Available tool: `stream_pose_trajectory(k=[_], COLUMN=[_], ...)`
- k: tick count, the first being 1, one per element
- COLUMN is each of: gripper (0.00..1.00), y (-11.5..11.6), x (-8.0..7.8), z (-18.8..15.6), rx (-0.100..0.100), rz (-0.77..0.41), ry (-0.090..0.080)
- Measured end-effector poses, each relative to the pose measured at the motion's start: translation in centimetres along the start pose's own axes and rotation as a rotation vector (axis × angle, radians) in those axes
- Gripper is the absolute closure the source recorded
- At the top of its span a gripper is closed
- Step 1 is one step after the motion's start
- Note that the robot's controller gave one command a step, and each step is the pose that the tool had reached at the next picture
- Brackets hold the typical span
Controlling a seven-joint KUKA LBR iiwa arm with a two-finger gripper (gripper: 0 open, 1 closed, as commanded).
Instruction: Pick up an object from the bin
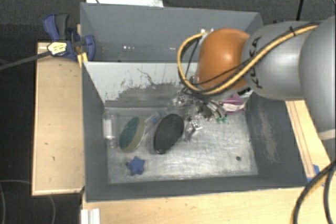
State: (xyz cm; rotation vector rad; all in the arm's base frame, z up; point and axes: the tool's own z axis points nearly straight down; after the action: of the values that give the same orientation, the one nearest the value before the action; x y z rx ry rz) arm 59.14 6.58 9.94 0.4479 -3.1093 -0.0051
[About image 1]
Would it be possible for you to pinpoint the green and tan oval sponge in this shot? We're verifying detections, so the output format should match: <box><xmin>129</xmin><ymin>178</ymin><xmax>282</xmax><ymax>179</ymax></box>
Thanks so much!
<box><xmin>119</xmin><ymin>115</ymin><xmax>146</xmax><ymax>154</ymax></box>

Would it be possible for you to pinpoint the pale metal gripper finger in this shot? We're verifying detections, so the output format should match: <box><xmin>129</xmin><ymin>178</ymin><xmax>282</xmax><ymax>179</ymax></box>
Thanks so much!
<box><xmin>184</xmin><ymin>127</ymin><xmax>195</xmax><ymax>142</ymax></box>
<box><xmin>189</xmin><ymin>122</ymin><xmax>204</xmax><ymax>133</ymax></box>

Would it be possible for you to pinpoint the pale wood board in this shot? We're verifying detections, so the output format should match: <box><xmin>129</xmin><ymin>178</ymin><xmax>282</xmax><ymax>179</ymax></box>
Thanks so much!
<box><xmin>31</xmin><ymin>41</ymin><xmax>86</xmax><ymax>196</ymax></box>

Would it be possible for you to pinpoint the clear plastic bottle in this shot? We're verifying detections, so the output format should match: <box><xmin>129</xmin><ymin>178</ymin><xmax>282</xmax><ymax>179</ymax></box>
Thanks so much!
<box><xmin>144</xmin><ymin>110</ymin><xmax>166</xmax><ymax>128</ymax></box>

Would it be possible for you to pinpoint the clear glass jar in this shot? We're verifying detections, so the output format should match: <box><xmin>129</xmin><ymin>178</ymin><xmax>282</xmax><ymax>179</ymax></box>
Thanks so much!
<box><xmin>101</xmin><ymin>112</ymin><xmax>119</xmax><ymax>150</ymax></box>

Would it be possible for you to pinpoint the blue star toy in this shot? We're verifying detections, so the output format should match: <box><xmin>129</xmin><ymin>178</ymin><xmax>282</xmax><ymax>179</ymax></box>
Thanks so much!
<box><xmin>125</xmin><ymin>155</ymin><xmax>146</xmax><ymax>176</ymax></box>

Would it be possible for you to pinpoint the grey metal bin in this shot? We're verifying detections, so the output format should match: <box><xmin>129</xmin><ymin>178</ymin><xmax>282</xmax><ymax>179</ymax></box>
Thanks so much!
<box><xmin>79</xmin><ymin>2</ymin><xmax>308</xmax><ymax>202</ymax></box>

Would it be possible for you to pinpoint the purple and white packet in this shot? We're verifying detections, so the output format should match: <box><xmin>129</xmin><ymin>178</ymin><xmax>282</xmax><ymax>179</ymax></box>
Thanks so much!
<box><xmin>223</xmin><ymin>93</ymin><xmax>247</xmax><ymax>115</ymax></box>

